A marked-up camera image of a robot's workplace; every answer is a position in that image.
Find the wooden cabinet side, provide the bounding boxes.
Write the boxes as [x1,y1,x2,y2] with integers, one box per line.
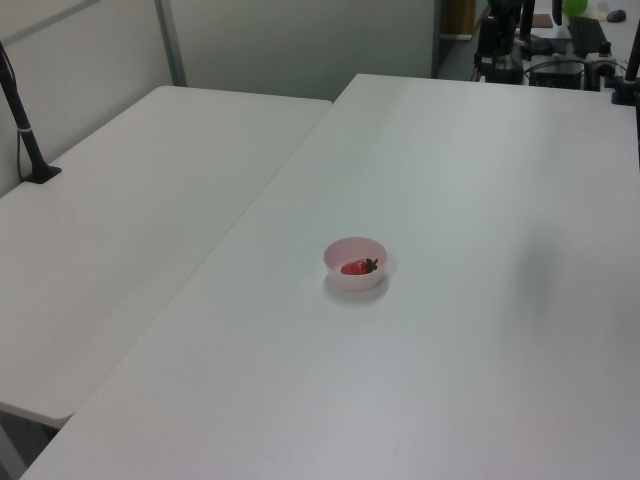
[441,0,477,37]

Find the black camera stand with cable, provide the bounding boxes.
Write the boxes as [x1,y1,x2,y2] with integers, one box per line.
[0,41,63,183]

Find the grey partition frame post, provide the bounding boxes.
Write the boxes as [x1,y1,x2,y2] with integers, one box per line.
[154,0,188,88]

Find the black control box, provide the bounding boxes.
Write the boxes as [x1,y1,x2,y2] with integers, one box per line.
[528,58,587,91]

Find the black monitor stand pole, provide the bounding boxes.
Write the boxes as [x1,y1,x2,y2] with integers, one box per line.
[518,0,537,42]

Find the red toy strawberry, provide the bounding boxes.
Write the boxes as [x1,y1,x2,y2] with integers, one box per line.
[341,257,380,278]

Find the black Franka gripper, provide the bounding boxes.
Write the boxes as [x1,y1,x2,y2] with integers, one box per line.
[475,16,522,84]

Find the dark grey chair back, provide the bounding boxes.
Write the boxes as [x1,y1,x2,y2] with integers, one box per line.
[568,16,610,57]

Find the black clamped camera stand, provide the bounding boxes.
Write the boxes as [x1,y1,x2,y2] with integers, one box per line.
[611,13,640,107]

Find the pink plastic bowl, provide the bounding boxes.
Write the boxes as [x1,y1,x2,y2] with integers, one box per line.
[323,236,389,292]

